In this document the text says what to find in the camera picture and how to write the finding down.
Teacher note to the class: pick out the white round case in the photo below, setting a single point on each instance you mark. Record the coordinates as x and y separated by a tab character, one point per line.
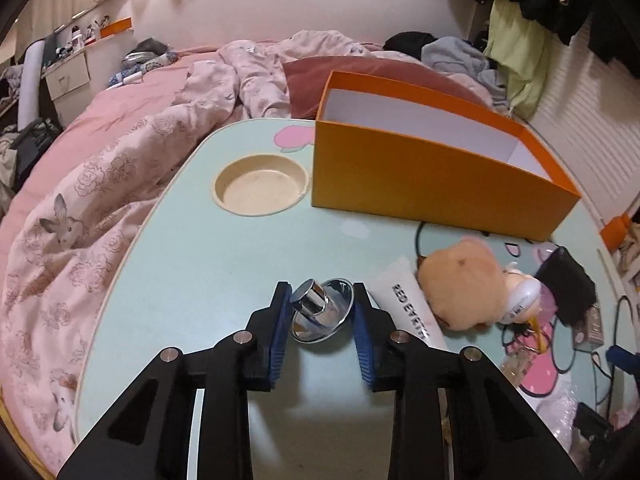
522	300

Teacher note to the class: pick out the small orange shelf box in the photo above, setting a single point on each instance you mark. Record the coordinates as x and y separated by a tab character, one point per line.
116	28

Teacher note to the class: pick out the white squeeze tube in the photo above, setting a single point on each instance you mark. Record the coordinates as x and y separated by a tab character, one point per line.
407	300

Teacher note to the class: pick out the pink floral blanket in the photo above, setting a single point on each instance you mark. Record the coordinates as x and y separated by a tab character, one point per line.
100	185

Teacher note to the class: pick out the grey clothing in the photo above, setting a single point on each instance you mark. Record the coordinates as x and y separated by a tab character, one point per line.
457	57

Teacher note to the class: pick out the black clothing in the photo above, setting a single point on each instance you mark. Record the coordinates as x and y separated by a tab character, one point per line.
407	41

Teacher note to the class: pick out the group of small shelf bottles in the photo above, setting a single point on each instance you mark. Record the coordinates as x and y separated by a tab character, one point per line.
77	37

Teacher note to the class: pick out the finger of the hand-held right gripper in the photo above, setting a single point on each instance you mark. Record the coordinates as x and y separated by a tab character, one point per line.
622	357
595	425

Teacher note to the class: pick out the black bag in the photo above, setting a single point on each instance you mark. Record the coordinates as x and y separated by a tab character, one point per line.
37	150

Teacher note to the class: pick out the beige cloth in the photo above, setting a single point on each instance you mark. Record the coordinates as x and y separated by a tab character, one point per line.
630	255

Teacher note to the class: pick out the orange cardboard box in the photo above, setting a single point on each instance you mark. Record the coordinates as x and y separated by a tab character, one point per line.
400	180

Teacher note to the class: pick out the chrome metal knob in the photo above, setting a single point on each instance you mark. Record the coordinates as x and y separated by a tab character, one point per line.
312	305

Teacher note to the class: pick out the white roll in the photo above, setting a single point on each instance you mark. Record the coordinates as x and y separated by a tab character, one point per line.
31	85

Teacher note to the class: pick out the maroon pillow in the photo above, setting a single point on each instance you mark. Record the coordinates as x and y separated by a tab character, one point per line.
310	80

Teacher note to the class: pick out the white drawer cabinet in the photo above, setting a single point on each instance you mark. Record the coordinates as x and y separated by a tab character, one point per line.
67	77

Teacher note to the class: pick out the hanging green cloth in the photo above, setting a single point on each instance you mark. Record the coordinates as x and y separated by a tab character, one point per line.
520	50

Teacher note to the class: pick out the clear glass perfume bottle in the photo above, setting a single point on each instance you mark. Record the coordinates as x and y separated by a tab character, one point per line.
517	362

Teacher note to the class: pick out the patterned cloth pile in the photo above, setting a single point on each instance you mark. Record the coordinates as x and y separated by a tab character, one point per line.
142	60

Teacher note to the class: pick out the tan plush toy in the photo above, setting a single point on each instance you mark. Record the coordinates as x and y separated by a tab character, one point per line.
460	280

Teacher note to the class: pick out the clear plastic bag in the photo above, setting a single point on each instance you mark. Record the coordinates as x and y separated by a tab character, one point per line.
565	410

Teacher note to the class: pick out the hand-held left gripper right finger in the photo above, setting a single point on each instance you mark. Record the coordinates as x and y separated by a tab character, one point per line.
362	340

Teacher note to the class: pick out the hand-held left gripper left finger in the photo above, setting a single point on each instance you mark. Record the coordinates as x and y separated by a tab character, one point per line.
280	330

